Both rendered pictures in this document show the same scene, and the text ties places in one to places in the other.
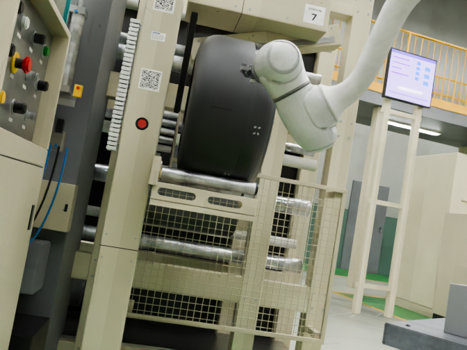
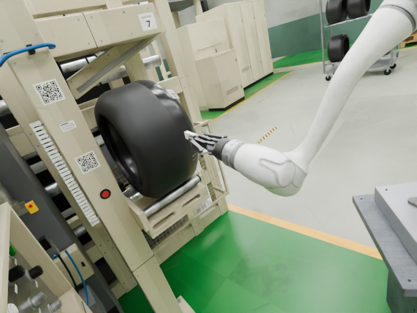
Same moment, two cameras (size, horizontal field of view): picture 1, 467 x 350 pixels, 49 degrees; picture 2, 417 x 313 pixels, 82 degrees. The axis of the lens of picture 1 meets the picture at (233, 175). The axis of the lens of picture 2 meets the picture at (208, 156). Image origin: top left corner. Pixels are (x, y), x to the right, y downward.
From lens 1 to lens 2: 1.08 m
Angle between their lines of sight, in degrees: 38
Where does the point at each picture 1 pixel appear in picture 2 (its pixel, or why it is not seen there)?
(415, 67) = not seen: outside the picture
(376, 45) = (332, 120)
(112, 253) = (142, 268)
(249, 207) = (204, 192)
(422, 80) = not seen: outside the picture
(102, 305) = (154, 291)
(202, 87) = (147, 156)
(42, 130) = (56, 283)
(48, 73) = (21, 248)
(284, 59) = (289, 177)
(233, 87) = (168, 142)
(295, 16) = (136, 29)
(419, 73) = not seen: outside the picture
